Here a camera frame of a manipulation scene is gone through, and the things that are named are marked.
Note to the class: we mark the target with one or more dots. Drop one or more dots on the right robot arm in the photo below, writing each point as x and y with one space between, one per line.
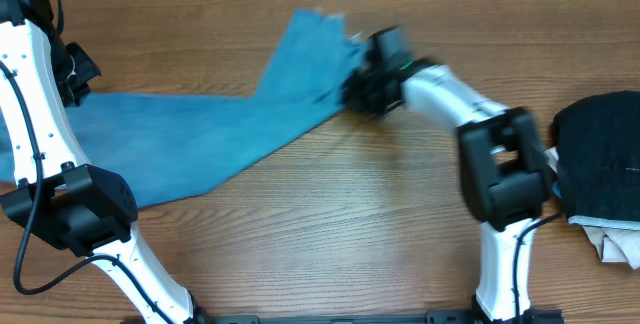
504 176

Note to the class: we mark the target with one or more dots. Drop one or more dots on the black folded garment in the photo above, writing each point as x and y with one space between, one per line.
597 142

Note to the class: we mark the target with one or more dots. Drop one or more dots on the beige folded cloth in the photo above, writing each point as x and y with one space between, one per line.
615 244

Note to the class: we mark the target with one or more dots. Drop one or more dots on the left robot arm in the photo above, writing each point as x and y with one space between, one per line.
60 197

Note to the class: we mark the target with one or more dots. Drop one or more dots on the blue denim jeans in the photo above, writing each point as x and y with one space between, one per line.
172 147

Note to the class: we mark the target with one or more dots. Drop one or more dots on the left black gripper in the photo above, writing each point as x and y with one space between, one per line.
89 71

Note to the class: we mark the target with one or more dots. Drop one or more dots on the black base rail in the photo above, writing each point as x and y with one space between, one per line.
340 319

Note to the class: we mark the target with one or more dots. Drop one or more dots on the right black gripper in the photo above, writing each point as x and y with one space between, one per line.
361 89

